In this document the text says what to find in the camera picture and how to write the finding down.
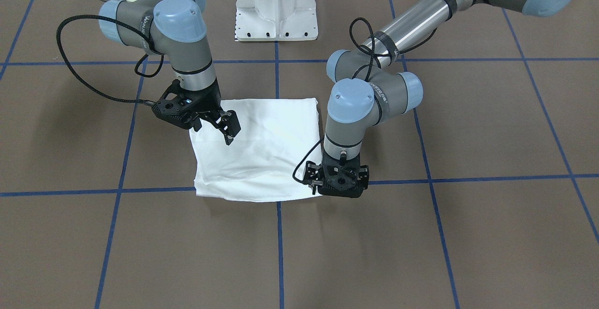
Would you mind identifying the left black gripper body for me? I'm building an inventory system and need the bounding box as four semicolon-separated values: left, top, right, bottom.
321;153;363;198

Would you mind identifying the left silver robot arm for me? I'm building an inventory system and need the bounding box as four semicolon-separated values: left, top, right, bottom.
299;0;571;198

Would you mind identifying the white long-sleeve printed shirt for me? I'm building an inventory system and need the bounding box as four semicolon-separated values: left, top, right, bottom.
189;98;320;202

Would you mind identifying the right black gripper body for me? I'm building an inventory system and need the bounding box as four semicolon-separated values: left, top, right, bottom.
181;79;222;121

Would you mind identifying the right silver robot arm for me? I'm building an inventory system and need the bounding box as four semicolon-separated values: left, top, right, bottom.
56;0;241;145

